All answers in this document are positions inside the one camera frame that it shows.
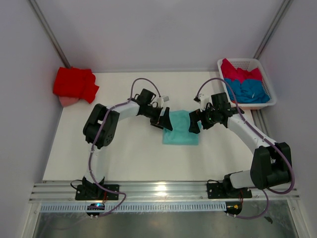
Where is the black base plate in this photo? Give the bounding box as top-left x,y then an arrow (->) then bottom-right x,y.
75,184 -> 119,201
206,180 -> 253,199

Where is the pink folded t shirt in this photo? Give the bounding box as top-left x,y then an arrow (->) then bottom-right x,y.
58,96 -> 79,107

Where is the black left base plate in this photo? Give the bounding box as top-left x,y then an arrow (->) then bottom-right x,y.
75,184 -> 119,201

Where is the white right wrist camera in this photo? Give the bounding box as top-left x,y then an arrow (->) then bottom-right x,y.
194,93 -> 211,112

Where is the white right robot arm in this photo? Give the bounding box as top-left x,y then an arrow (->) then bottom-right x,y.
189,93 -> 295,197

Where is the blue t shirt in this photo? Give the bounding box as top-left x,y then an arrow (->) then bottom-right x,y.
224,78 -> 270,104

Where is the aluminium mounting rail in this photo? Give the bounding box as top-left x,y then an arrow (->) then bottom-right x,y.
28,180 -> 300,203

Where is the white slotted cable duct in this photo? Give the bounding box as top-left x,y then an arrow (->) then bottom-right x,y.
40,201 -> 227,213

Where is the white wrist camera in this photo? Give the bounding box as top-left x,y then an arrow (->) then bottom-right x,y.
157,96 -> 169,108
194,93 -> 211,112

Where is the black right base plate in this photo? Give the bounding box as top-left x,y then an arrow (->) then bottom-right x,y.
206,180 -> 253,199

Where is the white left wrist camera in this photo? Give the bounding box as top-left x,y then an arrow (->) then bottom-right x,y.
157,96 -> 169,108

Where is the teal t shirt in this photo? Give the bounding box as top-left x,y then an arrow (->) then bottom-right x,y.
162,110 -> 200,146

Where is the white plastic basket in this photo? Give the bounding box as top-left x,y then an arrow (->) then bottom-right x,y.
217,58 -> 277,110

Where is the red folded t shirt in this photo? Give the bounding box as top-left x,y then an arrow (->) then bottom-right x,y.
53,67 -> 99,104

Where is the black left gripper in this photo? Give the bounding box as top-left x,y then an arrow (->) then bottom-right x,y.
143,105 -> 172,131

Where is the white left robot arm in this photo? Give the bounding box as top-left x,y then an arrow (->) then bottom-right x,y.
77,89 -> 173,199

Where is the magenta t shirt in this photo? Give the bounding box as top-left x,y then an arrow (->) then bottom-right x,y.
220,59 -> 262,83

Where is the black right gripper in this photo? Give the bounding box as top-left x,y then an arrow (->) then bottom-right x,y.
189,104 -> 219,134

